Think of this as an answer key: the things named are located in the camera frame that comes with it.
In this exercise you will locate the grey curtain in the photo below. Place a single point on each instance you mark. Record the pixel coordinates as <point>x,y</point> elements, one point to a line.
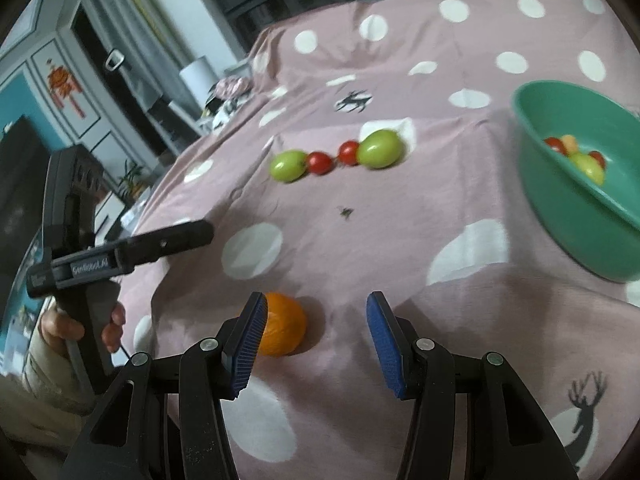
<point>150,35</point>

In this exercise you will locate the grey cabinet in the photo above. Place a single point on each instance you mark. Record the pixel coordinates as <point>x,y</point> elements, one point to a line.
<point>75,25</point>

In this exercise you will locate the pink polka-dot blanket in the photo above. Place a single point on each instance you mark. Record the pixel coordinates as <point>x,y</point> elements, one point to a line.
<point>400,240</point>

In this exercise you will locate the green plastic basin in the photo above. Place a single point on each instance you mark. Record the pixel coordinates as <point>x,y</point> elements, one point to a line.
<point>565,220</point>

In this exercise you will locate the potted plant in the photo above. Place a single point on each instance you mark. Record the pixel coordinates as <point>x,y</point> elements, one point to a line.
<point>131,177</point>

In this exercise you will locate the green tomato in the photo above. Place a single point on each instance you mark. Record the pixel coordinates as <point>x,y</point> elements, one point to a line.
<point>380,148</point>
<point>288,165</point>
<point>587,170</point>

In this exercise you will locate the black television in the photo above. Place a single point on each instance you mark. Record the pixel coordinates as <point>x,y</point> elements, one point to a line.
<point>15,210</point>

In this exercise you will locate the white paper roll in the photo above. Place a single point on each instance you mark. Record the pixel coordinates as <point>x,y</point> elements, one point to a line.
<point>196,77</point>

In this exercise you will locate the white printed bag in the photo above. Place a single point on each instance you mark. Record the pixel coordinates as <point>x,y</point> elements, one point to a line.
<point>225,112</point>

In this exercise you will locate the red cherry tomato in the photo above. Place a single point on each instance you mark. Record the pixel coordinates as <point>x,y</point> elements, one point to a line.
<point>319,162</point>
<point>599,158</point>
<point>348,152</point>
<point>554,145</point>

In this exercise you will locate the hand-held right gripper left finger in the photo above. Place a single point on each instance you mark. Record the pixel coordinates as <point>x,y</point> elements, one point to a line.
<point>247,345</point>

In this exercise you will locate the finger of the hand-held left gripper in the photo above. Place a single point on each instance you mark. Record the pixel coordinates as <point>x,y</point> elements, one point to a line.
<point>170,242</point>

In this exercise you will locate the red hanging ornament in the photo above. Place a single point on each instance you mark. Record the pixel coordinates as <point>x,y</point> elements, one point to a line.
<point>64,85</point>

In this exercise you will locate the small dark stem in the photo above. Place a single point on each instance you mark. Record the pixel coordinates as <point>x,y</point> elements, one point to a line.
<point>345,212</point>

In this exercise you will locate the orange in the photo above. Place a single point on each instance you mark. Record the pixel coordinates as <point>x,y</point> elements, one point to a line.
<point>285,325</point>

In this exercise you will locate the person's left forearm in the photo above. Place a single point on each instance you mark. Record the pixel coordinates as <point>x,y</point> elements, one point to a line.
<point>40,375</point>

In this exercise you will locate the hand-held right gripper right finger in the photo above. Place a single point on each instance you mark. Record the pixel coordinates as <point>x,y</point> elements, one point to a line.
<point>382,345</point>

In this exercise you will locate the peach-coloured cherry tomato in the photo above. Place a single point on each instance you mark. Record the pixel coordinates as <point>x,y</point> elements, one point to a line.
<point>571,142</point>

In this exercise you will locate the pile of clothes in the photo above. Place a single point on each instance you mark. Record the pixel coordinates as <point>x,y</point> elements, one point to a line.
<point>232,87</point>

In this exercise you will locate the person's left hand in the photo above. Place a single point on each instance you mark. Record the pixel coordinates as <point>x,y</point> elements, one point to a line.
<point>114,332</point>

